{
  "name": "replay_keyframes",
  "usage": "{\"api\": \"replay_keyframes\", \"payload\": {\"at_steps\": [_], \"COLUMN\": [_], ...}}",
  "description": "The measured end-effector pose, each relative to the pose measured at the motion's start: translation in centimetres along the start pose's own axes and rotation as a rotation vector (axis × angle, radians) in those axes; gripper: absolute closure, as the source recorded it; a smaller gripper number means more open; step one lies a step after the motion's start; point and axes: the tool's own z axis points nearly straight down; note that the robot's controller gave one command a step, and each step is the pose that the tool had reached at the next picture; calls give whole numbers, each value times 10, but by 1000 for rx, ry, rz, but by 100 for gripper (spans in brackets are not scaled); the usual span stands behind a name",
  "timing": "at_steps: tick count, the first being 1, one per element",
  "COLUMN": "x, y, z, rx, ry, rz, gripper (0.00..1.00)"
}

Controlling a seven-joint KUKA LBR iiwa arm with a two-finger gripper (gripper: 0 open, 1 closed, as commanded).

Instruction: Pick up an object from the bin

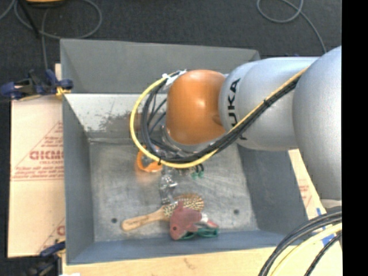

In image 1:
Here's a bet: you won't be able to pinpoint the grey metal bin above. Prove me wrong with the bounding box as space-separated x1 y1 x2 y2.
59 38 311 266

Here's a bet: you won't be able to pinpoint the red-pink toy fish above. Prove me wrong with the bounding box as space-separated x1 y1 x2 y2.
168 201 202 241

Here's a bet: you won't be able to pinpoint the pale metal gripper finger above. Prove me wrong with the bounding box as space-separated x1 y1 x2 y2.
168 181 179 210
158 179 170 205

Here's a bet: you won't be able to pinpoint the orange cup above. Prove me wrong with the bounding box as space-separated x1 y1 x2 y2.
135 149 163 174

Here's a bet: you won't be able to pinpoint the wooden hairbrush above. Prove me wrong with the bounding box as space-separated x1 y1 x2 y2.
120 193 205 232

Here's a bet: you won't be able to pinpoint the red and white small packet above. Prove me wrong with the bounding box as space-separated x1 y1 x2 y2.
200 213 219 229

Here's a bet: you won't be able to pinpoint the brown cardboard board, red print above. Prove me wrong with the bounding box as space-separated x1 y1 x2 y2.
6 63 329 259

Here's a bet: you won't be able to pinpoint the green sunglasses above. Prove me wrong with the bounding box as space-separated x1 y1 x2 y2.
182 221 220 240

